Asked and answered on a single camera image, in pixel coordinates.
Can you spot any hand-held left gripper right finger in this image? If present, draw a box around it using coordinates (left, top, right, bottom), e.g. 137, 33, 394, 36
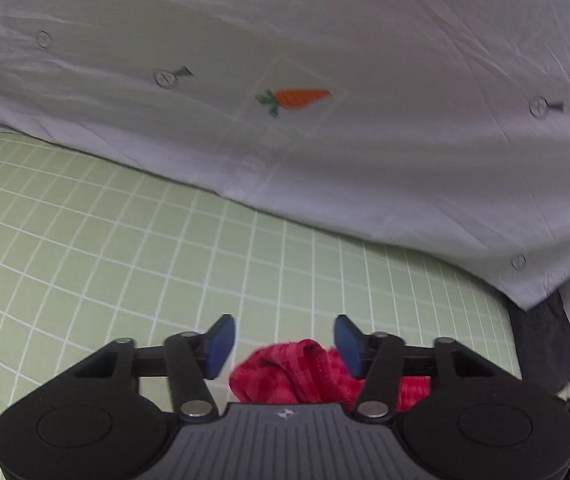
333, 314, 516, 420

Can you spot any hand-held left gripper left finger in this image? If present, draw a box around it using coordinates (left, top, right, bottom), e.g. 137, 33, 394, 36
67, 313, 237, 421

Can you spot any white shirt with carrot embroidery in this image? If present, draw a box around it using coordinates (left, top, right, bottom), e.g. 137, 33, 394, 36
0, 0, 570, 312

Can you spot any red knitted cloth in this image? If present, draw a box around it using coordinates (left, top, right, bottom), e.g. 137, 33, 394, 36
228, 338, 434, 414

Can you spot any dark cloth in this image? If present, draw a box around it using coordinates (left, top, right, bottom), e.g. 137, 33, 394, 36
508, 288, 570, 395

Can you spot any green checked bed sheet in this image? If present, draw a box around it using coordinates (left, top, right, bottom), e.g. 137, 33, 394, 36
0, 127, 523, 480

